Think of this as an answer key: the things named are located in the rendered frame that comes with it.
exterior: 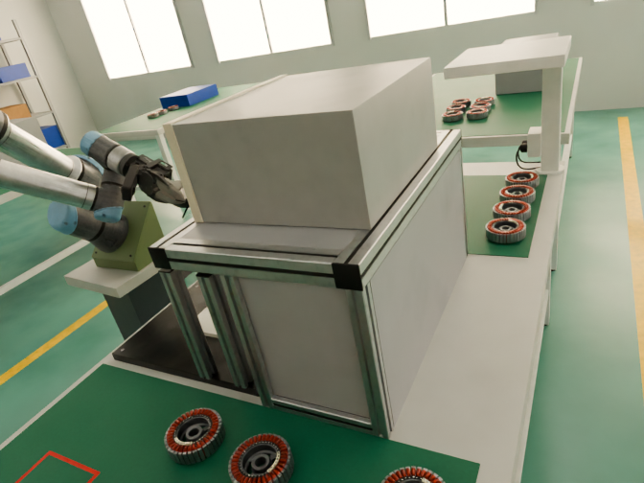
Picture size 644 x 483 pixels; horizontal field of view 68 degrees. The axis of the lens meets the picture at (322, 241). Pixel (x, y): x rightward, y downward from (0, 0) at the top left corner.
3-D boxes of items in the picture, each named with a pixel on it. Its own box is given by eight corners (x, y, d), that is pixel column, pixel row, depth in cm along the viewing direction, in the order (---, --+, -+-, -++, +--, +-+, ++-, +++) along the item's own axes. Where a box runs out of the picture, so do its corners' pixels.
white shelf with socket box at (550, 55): (451, 199, 174) (443, 68, 154) (472, 163, 202) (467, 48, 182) (560, 200, 157) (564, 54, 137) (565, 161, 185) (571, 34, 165)
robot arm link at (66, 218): (75, 241, 168) (38, 230, 157) (83, 205, 172) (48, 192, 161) (99, 240, 163) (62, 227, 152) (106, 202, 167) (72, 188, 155)
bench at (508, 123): (365, 260, 298) (345, 143, 265) (441, 158, 439) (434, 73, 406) (563, 276, 246) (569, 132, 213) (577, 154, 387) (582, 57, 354)
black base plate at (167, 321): (114, 359, 125) (110, 353, 124) (251, 242, 173) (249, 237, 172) (263, 398, 102) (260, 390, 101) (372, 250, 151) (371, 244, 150)
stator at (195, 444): (192, 414, 101) (187, 402, 100) (236, 425, 97) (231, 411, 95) (157, 459, 93) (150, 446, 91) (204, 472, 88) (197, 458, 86)
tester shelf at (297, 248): (154, 267, 94) (147, 247, 92) (313, 151, 145) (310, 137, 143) (362, 291, 73) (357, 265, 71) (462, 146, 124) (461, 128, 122)
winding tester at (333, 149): (195, 222, 99) (161, 124, 90) (296, 151, 132) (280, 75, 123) (370, 231, 80) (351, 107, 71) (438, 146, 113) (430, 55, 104)
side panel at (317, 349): (262, 405, 100) (218, 275, 86) (269, 396, 102) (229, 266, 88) (388, 440, 87) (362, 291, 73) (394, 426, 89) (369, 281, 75)
